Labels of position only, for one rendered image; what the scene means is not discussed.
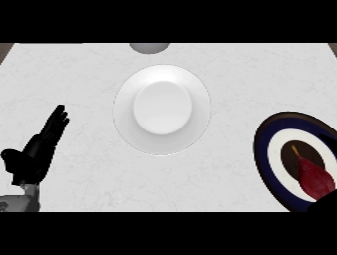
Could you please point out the grey round object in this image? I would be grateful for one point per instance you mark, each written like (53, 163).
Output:
(149, 47)

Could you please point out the navy and white ringed plate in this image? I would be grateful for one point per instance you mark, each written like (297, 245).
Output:
(278, 156)

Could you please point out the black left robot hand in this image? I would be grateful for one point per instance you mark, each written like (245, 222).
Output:
(38, 151)

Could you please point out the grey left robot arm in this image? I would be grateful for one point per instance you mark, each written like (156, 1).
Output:
(17, 202)

